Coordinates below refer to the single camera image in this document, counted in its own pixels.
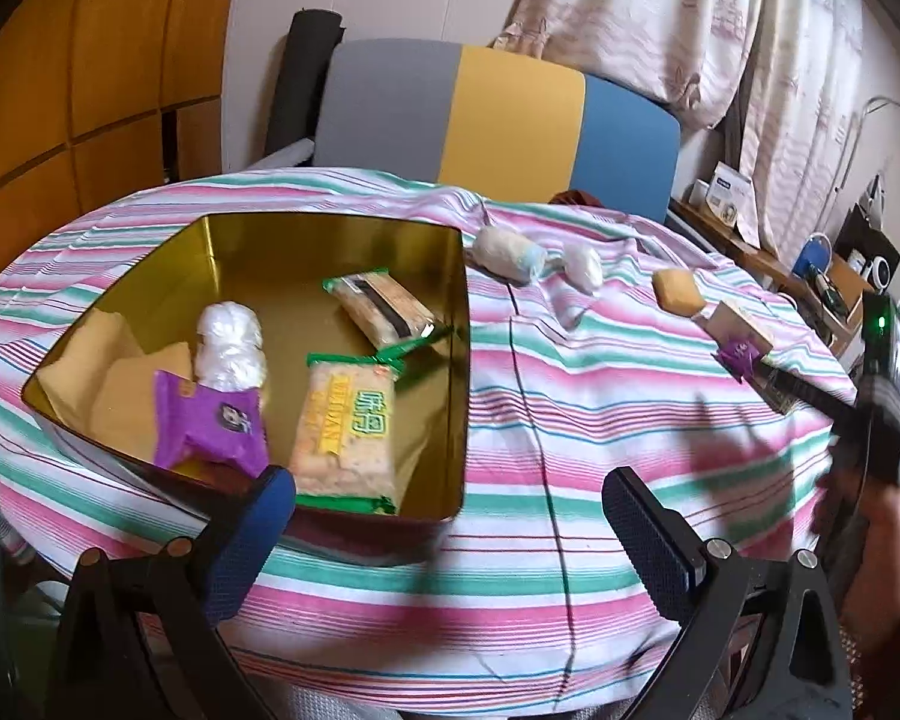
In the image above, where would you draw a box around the small yellow sponge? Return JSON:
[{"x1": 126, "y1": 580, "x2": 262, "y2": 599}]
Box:
[{"x1": 652, "y1": 268, "x2": 710, "y2": 316}]

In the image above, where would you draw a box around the pink green striped tablecloth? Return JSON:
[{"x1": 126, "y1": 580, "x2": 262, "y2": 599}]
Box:
[{"x1": 0, "y1": 165, "x2": 863, "y2": 717}]

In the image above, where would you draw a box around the metal stand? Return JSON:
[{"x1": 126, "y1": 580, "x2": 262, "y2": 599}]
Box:
[{"x1": 832, "y1": 94, "x2": 900, "y2": 203}]

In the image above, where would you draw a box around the brown cardboard box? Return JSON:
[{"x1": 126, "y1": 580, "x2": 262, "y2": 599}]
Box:
[{"x1": 825, "y1": 251, "x2": 875, "y2": 316}]

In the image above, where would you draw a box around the small purple snack packet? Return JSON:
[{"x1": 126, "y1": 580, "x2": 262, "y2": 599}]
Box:
[{"x1": 712, "y1": 337, "x2": 758, "y2": 383}]

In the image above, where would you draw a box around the wooden shelf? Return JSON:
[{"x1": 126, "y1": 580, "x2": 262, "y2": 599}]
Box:
[{"x1": 667, "y1": 195, "x2": 878, "y2": 361}]

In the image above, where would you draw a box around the large yellow sponge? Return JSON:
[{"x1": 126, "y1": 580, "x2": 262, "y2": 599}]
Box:
[{"x1": 34, "y1": 307, "x2": 147, "y2": 421}]

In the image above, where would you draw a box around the grey yellow blue chair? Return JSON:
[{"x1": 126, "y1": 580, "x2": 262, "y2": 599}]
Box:
[{"x1": 313, "y1": 39, "x2": 682, "y2": 224}]

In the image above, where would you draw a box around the cracker packet green label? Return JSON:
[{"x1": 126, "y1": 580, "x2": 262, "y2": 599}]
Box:
[{"x1": 289, "y1": 352, "x2": 406, "y2": 517}]

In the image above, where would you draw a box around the gold metal tin box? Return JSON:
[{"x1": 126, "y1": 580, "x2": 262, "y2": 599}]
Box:
[{"x1": 19, "y1": 214, "x2": 472, "y2": 522}]

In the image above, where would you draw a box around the person's right hand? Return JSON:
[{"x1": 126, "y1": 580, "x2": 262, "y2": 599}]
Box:
[{"x1": 814, "y1": 457, "x2": 900, "y2": 616}]

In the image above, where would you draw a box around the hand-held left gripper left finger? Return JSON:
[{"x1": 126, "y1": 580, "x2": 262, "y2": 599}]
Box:
[{"x1": 45, "y1": 465, "x2": 299, "y2": 720}]

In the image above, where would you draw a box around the dark green bottle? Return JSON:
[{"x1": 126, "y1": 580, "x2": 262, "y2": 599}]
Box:
[{"x1": 814, "y1": 264, "x2": 852, "y2": 316}]

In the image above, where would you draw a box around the blue round gadget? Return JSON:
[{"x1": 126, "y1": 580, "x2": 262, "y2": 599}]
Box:
[{"x1": 791, "y1": 232, "x2": 833, "y2": 278}]

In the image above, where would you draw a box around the pink patterned curtain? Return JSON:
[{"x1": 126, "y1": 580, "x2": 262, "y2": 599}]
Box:
[{"x1": 495, "y1": 0, "x2": 871, "y2": 256}]

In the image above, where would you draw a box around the large purple snack packet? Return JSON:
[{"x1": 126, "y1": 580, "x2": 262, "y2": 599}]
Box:
[{"x1": 152, "y1": 370, "x2": 269, "y2": 477}]

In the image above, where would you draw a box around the cracker packet dark stripe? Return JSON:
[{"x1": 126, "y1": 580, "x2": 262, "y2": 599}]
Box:
[{"x1": 322, "y1": 268, "x2": 451, "y2": 361}]

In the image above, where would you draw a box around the wooden wardrobe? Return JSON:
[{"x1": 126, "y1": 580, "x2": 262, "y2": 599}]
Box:
[{"x1": 0, "y1": 0, "x2": 245, "y2": 256}]

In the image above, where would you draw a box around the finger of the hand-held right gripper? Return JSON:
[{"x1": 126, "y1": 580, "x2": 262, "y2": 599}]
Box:
[{"x1": 757, "y1": 364, "x2": 856, "y2": 437}]

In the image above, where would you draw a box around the white wrapped rail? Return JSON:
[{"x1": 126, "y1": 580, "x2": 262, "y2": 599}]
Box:
[{"x1": 240, "y1": 136, "x2": 316, "y2": 170}]

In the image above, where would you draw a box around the white blue-label box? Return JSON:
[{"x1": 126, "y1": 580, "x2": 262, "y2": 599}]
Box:
[{"x1": 701, "y1": 163, "x2": 751, "y2": 224}]

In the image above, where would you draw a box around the beige purple snack packet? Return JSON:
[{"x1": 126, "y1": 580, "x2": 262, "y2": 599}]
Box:
[{"x1": 694, "y1": 298, "x2": 775, "y2": 361}]

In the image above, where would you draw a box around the white plastic-wrapped ball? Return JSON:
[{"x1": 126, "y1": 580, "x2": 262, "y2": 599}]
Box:
[
  {"x1": 195, "y1": 302, "x2": 267, "y2": 391},
  {"x1": 562, "y1": 244, "x2": 605, "y2": 292}
]

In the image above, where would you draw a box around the black rolled mat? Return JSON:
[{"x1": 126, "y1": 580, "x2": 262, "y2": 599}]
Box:
[{"x1": 264, "y1": 9, "x2": 346, "y2": 158}]

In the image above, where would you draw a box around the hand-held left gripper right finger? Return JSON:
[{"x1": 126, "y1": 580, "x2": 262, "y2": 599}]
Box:
[{"x1": 601, "y1": 467, "x2": 856, "y2": 720}]

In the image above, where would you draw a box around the cream towel blue edge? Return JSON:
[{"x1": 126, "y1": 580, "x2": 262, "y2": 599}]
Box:
[{"x1": 471, "y1": 225, "x2": 548, "y2": 286}]

